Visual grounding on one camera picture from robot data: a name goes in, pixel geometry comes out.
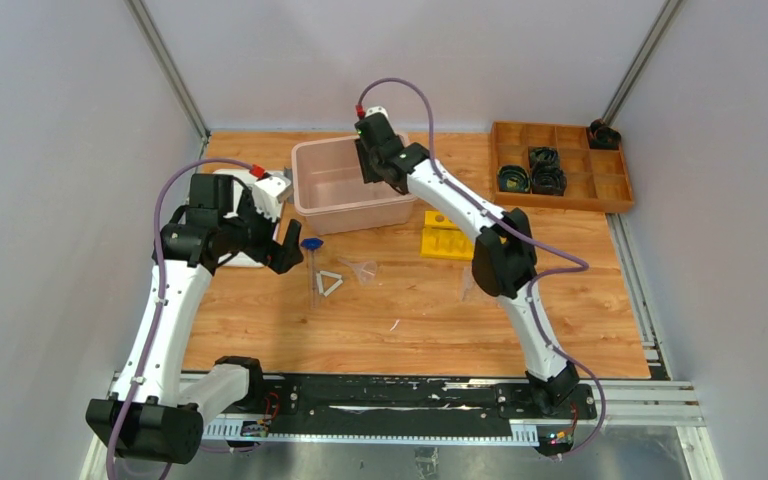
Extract aluminium frame post left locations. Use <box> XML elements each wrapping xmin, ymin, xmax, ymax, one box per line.
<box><xmin>124</xmin><ymin>0</ymin><xmax>211</xmax><ymax>146</ymax></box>

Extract aluminium frame post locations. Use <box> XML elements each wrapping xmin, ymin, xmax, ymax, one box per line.
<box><xmin>124</xmin><ymin>0</ymin><xmax>211</xmax><ymax>146</ymax></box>
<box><xmin>601</xmin><ymin>0</ymin><xmax>686</xmax><ymax>125</ymax></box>

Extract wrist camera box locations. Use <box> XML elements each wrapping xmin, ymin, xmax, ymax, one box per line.
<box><xmin>365</xmin><ymin>106</ymin><xmax>389</xmax><ymax>118</ymax></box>
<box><xmin>251</xmin><ymin>174</ymin><xmax>293</xmax><ymax>222</ymax></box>

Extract wooden compartment tray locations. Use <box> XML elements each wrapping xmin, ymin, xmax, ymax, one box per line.
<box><xmin>489</xmin><ymin>119</ymin><xmax>635</xmax><ymax>214</ymax></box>

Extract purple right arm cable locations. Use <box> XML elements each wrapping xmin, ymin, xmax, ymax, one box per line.
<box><xmin>354</xmin><ymin>78</ymin><xmax>607</xmax><ymax>458</ymax></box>

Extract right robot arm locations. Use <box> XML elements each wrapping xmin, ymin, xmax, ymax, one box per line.
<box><xmin>355</xmin><ymin>112</ymin><xmax>580</xmax><ymax>418</ymax></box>

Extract black coiled strap left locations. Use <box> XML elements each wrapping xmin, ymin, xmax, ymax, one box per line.
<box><xmin>497</xmin><ymin>164</ymin><xmax>532</xmax><ymax>194</ymax></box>

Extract white clay triangle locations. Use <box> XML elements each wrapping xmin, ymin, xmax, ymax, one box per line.
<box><xmin>315</xmin><ymin>270</ymin><xmax>344</xmax><ymax>297</ymax></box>

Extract yellow test tube rack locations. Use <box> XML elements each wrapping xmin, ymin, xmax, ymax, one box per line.
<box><xmin>419</xmin><ymin>211</ymin><xmax>474</xmax><ymax>261</ymax></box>

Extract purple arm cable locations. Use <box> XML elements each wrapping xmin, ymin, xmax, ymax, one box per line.
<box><xmin>105</xmin><ymin>157</ymin><xmax>267</xmax><ymax>480</ymax></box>
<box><xmin>354</xmin><ymin>78</ymin><xmax>607</xmax><ymax>458</ymax></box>

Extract pink plastic storage bin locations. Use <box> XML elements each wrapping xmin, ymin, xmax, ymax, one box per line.
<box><xmin>291</xmin><ymin>136</ymin><xmax>417</xmax><ymax>235</ymax></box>

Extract black coiled strap top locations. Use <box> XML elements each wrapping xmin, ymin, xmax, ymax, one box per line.
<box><xmin>528</xmin><ymin>146</ymin><xmax>562</xmax><ymax>170</ymax></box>

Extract clear glass funnel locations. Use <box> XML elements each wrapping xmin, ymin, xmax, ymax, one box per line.
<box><xmin>337</xmin><ymin>257</ymin><xmax>378</xmax><ymax>285</ymax></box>

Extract black coiled strap outside tray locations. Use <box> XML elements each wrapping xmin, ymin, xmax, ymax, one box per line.
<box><xmin>586</xmin><ymin>119</ymin><xmax>623</xmax><ymax>151</ymax></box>

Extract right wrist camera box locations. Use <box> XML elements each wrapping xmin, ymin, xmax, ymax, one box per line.
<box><xmin>365</xmin><ymin>106</ymin><xmax>389</xmax><ymax>118</ymax></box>

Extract black coiled strap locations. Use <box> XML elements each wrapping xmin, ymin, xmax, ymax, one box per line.
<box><xmin>497</xmin><ymin>164</ymin><xmax>532</xmax><ymax>194</ymax></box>
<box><xmin>528</xmin><ymin>146</ymin><xmax>562</xmax><ymax>170</ymax></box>
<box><xmin>531</xmin><ymin>165</ymin><xmax>568</xmax><ymax>197</ymax></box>

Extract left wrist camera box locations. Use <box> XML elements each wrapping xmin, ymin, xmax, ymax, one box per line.
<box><xmin>251</xmin><ymin>174</ymin><xmax>293</xmax><ymax>222</ymax></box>

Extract aluminium frame post right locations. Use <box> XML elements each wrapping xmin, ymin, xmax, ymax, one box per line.
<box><xmin>601</xmin><ymin>0</ymin><xmax>686</xmax><ymax>125</ymax></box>

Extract black coiled strap bottom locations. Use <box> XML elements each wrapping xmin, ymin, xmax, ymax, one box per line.
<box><xmin>531</xmin><ymin>165</ymin><xmax>568</xmax><ymax>197</ymax></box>

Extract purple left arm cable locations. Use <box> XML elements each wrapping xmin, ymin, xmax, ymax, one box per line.
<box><xmin>105</xmin><ymin>157</ymin><xmax>267</xmax><ymax>480</ymax></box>

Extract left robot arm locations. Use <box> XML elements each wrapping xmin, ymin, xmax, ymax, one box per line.
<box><xmin>85</xmin><ymin>168</ymin><xmax>303</xmax><ymax>464</ymax></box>

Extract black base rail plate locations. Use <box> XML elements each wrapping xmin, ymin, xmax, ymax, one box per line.
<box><xmin>228</xmin><ymin>373</ymin><xmax>598</xmax><ymax>440</ymax></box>

